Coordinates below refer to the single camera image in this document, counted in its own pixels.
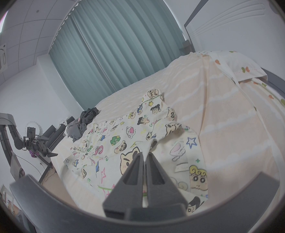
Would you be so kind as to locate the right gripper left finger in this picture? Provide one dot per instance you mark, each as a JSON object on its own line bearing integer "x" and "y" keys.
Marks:
{"x": 129, "y": 188}

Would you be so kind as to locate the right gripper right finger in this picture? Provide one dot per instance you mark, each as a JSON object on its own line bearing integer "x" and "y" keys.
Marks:
{"x": 160, "y": 188}

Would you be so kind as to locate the white printed pyjama top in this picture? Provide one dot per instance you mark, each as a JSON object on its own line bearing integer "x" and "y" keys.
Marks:
{"x": 123, "y": 135}

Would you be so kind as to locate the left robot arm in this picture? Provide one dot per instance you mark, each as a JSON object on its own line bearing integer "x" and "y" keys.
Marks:
{"x": 11, "y": 135}

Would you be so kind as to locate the bed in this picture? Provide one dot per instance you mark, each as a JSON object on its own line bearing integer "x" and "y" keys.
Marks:
{"x": 229, "y": 118}

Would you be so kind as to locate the dark grey garment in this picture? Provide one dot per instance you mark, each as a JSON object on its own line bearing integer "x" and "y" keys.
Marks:
{"x": 76, "y": 132}

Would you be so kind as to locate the black padded furniture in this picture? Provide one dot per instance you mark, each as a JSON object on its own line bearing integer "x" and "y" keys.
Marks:
{"x": 52, "y": 132}

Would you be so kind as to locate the blue-green curtain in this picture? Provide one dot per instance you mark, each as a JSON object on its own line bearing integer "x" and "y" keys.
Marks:
{"x": 108, "y": 45}

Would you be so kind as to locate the pale grey bedside table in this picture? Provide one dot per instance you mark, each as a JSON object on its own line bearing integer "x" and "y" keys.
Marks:
{"x": 185, "y": 45}

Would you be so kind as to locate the white printed pillow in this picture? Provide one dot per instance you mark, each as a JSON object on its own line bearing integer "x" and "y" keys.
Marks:
{"x": 242, "y": 62}

